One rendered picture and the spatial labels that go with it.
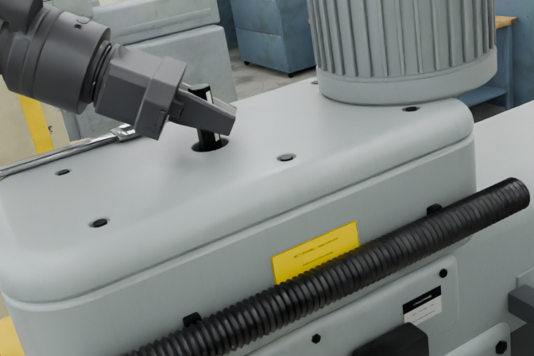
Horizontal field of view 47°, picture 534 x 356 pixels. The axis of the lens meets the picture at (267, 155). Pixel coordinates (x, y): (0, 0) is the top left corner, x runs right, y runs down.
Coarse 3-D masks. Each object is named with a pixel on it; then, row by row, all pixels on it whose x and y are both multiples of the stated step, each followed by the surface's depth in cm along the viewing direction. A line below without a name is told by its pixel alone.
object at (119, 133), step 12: (120, 132) 68; (132, 132) 67; (72, 144) 66; (84, 144) 66; (96, 144) 66; (36, 156) 65; (48, 156) 64; (60, 156) 65; (0, 168) 63; (12, 168) 63; (24, 168) 63
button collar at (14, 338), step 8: (0, 320) 57; (8, 320) 56; (0, 328) 56; (8, 328) 56; (0, 336) 55; (8, 336) 55; (16, 336) 55; (0, 344) 55; (8, 344) 55; (16, 344) 55; (0, 352) 54; (8, 352) 54; (16, 352) 55
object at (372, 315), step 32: (448, 256) 66; (384, 288) 62; (416, 288) 64; (448, 288) 66; (320, 320) 59; (352, 320) 60; (384, 320) 63; (416, 320) 65; (448, 320) 68; (256, 352) 56; (288, 352) 58; (320, 352) 60; (352, 352) 62
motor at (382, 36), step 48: (336, 0) 62; (384, 0) 59; (432, 0) 59; (480, 0) 62; (336, 48) 65; (384, 48) 61; (432, 48) 61; (480, 48) 62; (336, 96) 67; (384, 96) 63; (432, 96) 62
